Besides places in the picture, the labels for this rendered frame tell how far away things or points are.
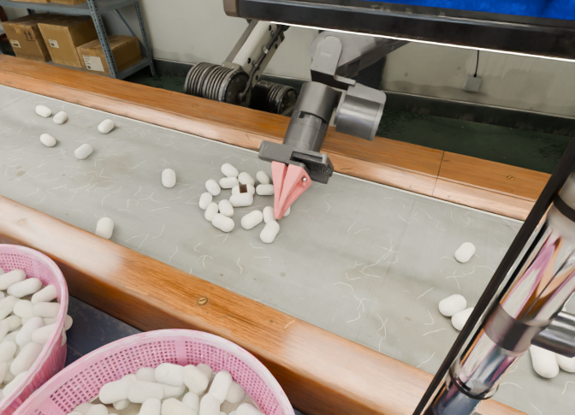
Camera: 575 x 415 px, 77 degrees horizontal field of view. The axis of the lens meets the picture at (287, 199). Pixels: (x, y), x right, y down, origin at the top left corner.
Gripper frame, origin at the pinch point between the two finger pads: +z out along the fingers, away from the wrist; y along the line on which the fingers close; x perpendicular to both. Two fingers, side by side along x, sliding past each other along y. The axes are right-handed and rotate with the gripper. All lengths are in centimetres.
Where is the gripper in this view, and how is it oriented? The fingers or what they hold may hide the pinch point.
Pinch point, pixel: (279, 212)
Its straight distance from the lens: 52.2
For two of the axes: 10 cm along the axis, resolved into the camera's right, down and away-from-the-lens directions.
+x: 2.7, 2.3, 9.3
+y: 9.1, 2.6, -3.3
